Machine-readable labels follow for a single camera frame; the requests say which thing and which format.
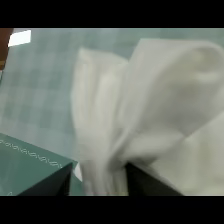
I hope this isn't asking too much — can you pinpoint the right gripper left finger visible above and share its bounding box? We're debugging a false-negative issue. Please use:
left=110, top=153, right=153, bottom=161
left=18, top=162, right=74, bottom=197

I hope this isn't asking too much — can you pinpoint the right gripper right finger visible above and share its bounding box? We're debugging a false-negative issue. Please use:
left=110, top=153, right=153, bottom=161
left=125, top=162, right=184, bottom=197

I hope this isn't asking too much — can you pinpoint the white shirt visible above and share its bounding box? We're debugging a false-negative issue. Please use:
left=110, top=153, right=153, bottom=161
left=70, top=38, right=224, bottom=197

